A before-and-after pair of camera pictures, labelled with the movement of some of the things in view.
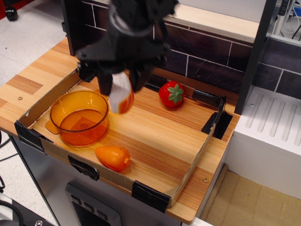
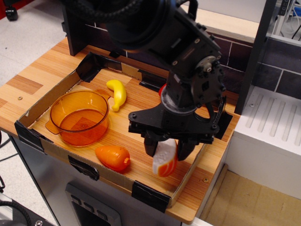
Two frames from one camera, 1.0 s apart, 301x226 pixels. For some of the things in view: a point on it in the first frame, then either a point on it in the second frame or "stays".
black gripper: (130, 45) to (156, 122)
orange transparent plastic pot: (80, 117) stays
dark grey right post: (250, 78) stays
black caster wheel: (11, 13) stays
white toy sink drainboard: (265, 146) stays
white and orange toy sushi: (121, 96) to (165, 157)
